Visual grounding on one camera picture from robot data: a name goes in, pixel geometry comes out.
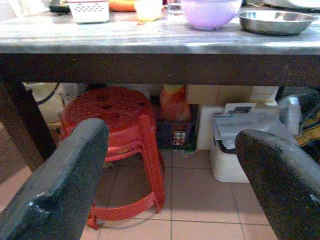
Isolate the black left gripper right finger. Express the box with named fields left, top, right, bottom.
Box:
left=234, top=129, right=320, bottom=240

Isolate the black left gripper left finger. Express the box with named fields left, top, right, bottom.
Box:
left=0, top=117, right=110, bottom=240

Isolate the yellow patterned cloth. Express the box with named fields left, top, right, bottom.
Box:
left=294, top=109, right=320, bottom=148

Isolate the white plastic storage bin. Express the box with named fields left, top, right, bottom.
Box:
left=209, top=109, right=291, bottom=184

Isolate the white plastic bag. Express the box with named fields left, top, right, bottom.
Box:
left=23, top=82, right=78, bottom=125

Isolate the red plastic stool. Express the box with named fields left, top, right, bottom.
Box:
left=60, top=87, right=166, bottom=230

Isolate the white styrofoam box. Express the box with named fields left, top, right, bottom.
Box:
left=195, top=104, right=227, bottom=151

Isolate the cardboard box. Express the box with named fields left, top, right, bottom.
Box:
left=185, top=84, right=254, bottom=106

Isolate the dark plastic crate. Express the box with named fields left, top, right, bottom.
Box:
left=155, top=119, right=197, bottom=152

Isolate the orange plastic bag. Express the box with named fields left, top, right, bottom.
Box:
left=159, top=84, right=192, bottom=122

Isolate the dark wooden table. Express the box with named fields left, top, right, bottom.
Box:
left=0, top=4, right=320, bottom=186

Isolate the stainless steel bowl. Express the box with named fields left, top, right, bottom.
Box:
left=235, top=10, right=319, bottom=36

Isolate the white perforated plastic basket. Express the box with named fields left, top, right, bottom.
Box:
left=65, top=0, right=111, bottom=25

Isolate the purple plastic bowl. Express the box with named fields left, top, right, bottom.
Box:
left=179, top=0, right=244, bottom=31

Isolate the orange plastic dish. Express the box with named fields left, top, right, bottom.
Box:
left=108, top=0, right=137, bottom=13

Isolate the yellow translucent plastic cup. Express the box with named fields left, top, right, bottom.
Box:
left=133, top=0, right=163, bottom=22

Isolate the clear drinking glass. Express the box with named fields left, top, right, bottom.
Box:
left=166, top=0, right=184, bottom=17

